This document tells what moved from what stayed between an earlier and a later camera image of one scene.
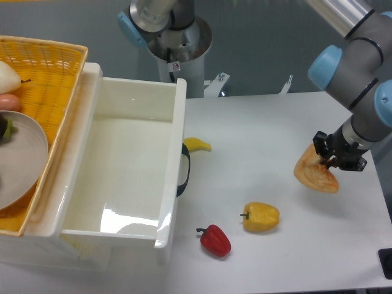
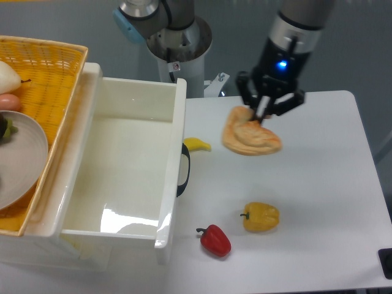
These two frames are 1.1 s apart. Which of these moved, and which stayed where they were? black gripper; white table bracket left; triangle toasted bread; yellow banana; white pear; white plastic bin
Moved: black gripper; triangle toasted bread
Stayed: white plastic bin; yellow banana; white table bracket left; white pear
